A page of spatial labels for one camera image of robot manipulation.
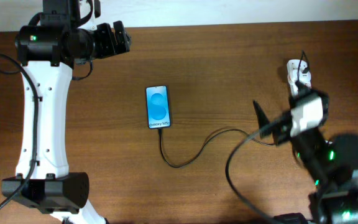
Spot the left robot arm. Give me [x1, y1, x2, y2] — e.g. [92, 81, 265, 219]
[2, 1, 131, 223]

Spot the black USB charging cable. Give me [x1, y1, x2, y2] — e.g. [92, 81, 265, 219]
[157, 50, 311, 169]

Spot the white power strip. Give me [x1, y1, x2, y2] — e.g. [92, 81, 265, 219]
[287, 59, 311, 96]

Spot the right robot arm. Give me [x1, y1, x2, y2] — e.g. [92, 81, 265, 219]
[253, 82, 358, 223]

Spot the left black camera cable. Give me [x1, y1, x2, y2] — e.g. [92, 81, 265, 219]
[0, 53, 40, 224]

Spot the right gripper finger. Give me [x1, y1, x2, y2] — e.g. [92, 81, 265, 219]
[252, 100, 272, 139]
[295, 80, 310, 93]

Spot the blue Samsung Galaxy smartphone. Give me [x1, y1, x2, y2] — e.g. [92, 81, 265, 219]
[145, 85, 171, 129]

